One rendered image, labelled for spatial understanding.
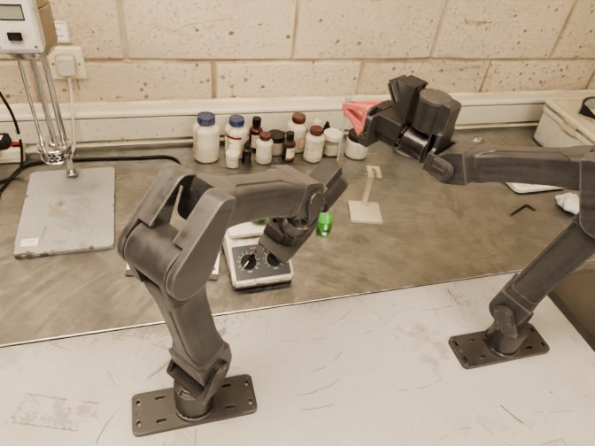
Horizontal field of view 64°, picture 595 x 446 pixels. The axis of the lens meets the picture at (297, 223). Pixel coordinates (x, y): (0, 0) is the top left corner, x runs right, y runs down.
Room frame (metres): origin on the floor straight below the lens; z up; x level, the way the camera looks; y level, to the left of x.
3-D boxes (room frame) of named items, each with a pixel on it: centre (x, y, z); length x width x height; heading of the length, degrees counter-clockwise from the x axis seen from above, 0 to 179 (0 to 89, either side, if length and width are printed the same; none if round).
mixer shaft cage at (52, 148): (0.83, 0.54, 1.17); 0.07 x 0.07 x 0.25
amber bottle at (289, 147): (1.17, 0.06, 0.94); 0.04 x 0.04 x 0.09
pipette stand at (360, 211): (0.97, -0.17, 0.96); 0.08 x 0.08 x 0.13; 6
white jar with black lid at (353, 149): (1.25, -0.14, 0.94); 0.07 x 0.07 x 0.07
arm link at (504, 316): (0.61, -0.43, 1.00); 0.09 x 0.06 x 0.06; 142
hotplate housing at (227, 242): (0.77, 0.09, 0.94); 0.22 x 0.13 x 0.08; 22
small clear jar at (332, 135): (1.24, -0.07, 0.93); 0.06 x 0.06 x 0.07
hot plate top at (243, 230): (0.80, 0.10, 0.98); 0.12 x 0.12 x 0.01; 22
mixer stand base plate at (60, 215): (0.82, 0.54, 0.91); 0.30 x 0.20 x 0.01; 21
